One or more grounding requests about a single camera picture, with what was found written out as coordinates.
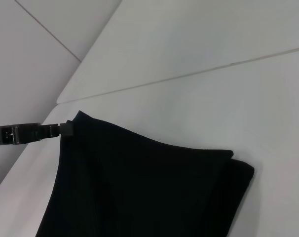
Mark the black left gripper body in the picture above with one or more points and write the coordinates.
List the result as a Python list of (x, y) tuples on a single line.
[(16, 133)]

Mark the black t-shirt with FREE print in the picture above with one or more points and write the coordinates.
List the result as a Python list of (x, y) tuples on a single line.
[(144, 185)]

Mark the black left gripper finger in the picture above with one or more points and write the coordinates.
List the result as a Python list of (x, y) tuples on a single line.
[(58, 130)]

